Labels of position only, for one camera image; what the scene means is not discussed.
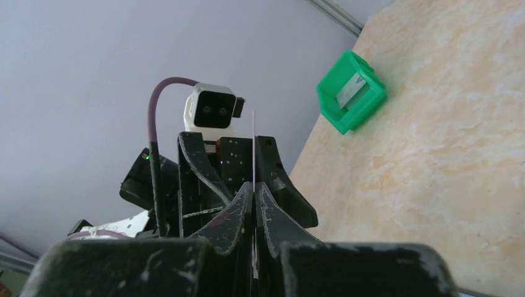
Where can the green plastic bin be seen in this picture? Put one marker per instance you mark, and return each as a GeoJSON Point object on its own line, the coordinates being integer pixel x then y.
{"type": "Point", "coordinates": [364, 107]}

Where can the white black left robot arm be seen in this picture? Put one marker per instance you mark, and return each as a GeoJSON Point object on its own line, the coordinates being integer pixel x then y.
{"type": "Point", "coordinates": [125, 228]}

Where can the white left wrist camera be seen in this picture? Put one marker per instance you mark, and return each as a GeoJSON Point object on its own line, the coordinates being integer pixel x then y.
{"type": "Point", "coordinates": [209, 110]}

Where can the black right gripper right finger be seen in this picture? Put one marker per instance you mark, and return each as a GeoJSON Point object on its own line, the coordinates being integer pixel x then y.
{"type": "Point", "coordinates": [292, 262]}

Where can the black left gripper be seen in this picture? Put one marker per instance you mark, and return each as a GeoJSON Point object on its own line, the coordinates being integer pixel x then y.
{"type": "Point", "coordinates": [207, 177]}

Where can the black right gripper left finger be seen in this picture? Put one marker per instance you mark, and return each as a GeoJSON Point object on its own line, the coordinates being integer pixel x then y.
{"type": "Point", "coordinates": [214, 261]}

